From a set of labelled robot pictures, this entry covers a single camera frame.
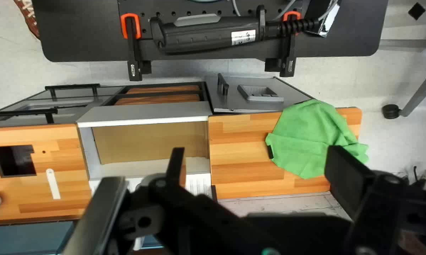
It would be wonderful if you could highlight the black office chair base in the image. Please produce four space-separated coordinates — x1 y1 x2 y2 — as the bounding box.
380 59 426 120

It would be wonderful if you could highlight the black box device with label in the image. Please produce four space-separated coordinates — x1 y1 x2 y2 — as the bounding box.
148 4 319 55

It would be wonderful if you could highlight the brown patterned object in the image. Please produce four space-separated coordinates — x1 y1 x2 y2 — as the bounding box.
12 0 42 39

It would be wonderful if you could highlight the green towel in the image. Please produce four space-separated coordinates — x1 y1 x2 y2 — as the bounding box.
264 97 370 181

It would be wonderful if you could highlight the black pegboard table top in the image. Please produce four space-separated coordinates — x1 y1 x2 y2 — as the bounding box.
31 0 390 63

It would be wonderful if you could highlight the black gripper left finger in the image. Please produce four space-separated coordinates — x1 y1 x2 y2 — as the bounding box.
147 146 254 255

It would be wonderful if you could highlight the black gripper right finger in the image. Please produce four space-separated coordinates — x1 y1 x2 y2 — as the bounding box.
323 144 415 255

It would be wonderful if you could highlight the white strip piece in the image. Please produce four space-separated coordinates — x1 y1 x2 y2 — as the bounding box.
45 167 62 201

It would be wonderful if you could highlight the wooden counter top with cutout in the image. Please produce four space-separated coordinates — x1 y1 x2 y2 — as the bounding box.
0 123 92 226

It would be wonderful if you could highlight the white sink basin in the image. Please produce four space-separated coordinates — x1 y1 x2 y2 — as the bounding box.
75 100 212 181

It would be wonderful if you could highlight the black clamp with orange handle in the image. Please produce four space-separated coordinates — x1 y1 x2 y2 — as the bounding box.
119 12 153 82
264 10 305 78

